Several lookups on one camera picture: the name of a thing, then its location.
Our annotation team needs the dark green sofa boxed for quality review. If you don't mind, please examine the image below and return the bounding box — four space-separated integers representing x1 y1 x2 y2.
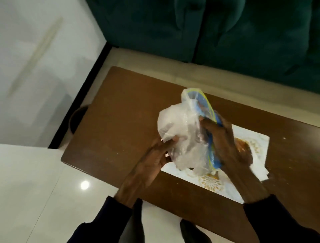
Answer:
85 0 320 94

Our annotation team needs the person's leg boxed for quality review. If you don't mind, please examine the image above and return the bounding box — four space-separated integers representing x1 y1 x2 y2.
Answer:
125 198 146 243
179 219 213 243

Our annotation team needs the clear plastic zip bag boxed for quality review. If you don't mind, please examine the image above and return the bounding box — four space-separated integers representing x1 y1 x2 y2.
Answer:
157 88 224 177

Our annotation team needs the person's right forearm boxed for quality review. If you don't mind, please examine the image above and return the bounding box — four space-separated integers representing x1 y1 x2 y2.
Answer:
224 163 320 243

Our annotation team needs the person's right leg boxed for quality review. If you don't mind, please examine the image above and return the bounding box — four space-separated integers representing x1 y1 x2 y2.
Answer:
179 219 213 243

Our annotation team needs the person's right hand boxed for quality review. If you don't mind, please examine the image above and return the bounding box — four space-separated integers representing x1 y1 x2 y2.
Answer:
199 116 250 177

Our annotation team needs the person's left leg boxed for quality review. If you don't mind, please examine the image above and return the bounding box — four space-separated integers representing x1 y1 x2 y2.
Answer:
125 198 146 243

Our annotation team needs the person's left hand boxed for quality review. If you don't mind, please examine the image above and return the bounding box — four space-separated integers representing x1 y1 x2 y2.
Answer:
128 135 180 192

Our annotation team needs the white gold patterned mat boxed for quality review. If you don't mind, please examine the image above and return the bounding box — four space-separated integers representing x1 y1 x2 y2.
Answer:
161 124 270 204

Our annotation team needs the person's left forearm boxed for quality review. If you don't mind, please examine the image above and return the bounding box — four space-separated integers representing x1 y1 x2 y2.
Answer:
67 173 150 243

